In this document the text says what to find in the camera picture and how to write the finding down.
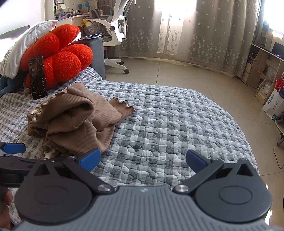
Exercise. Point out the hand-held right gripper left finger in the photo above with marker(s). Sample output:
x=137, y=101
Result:
x=88, y=158

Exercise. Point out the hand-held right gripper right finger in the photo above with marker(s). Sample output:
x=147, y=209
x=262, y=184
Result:
x=195, y=160

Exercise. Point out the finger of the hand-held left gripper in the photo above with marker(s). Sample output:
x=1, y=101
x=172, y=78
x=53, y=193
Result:
x=13, y=148
x=17, y=160

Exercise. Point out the brown ribbed sweater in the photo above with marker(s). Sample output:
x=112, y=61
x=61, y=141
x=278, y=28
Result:
x=77, y=124

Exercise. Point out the person's left hand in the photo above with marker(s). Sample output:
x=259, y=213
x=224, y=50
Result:
x=6, y=197

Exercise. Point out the grey checked quilt blanket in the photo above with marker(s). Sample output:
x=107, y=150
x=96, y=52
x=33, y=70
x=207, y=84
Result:
x=177, y=115

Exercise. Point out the blue plush toy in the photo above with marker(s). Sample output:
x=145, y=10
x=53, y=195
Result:
x=8, y=86

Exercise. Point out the black smartphone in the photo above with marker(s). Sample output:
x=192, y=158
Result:
x=37, y=77

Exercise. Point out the white paper bag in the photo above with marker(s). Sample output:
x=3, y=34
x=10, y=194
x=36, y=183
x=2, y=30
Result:
x=273, y=104

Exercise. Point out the white pillow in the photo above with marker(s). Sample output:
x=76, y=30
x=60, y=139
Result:
x=17, y=51

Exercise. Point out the red flower cushion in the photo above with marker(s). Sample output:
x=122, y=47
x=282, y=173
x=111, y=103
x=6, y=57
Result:
x=62, y=60

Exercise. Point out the wooden desk with shelves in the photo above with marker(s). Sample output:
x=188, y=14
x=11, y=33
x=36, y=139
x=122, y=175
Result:
x=257, y=60

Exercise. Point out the dark magazine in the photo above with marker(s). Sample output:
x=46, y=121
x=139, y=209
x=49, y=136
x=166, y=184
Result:
x=88, y=37

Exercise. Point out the grey flower curtain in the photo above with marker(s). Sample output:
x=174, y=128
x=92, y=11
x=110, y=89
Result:
x=199, y=33

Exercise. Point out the white office chair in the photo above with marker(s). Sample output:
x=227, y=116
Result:
x=115, y=33

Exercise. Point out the grey bag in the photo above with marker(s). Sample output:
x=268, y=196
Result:
x=95, y=26

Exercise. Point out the yellow bag charm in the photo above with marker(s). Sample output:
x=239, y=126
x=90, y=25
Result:
x=84, y=24

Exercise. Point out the white desk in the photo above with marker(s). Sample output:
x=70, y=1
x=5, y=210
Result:
x=73, y=20

